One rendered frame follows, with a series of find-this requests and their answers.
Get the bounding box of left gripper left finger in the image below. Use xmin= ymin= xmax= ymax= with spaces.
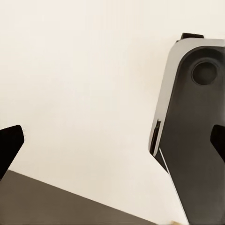
xmin=0 ymin=125 xmax=24 ymax=180

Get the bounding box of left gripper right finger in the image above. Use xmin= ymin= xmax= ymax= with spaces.
xmin=210 ymin=124 xmax=225 ymax=162

